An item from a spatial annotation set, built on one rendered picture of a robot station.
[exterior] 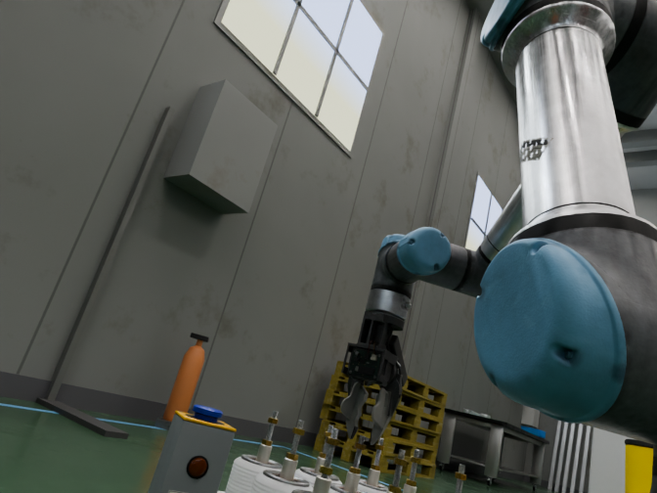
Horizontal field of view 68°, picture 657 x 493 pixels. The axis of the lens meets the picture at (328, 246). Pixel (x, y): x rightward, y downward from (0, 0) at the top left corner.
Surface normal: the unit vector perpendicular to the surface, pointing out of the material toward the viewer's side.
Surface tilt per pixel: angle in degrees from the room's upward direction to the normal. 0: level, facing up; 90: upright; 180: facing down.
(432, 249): 90
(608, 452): 90
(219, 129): 90
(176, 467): 90
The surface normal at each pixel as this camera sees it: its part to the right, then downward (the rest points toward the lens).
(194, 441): 0.44, -0.17
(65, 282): 0.79, 0.01
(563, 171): -0.52, -0.55
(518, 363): -0.96, -0.20
